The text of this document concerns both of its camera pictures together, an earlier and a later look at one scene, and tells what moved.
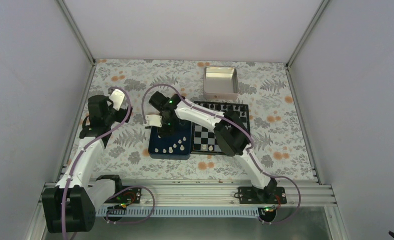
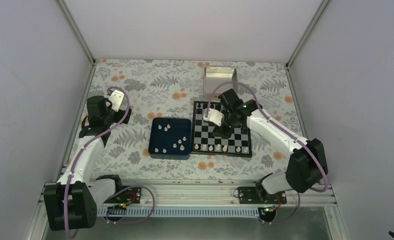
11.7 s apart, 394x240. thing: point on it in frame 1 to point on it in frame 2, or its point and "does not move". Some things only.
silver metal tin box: [220, 83] does not move
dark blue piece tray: [177, 145] does not move
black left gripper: [122, 116] does not move
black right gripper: [168, 132] to [226, 134]
